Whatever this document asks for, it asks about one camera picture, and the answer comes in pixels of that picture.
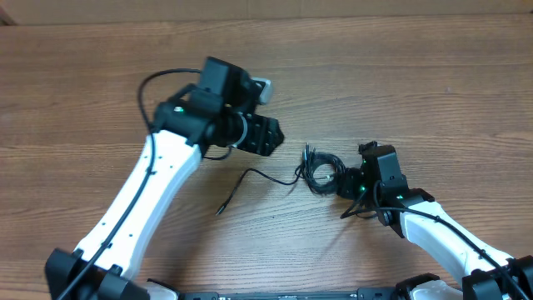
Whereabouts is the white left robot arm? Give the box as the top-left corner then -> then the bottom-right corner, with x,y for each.
45,57 -> 284,300

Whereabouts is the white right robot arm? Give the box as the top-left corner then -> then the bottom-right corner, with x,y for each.
342,142 -> 532,299

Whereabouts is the thin black USB cable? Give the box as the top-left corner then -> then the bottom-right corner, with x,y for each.
303,142 -> 347,195

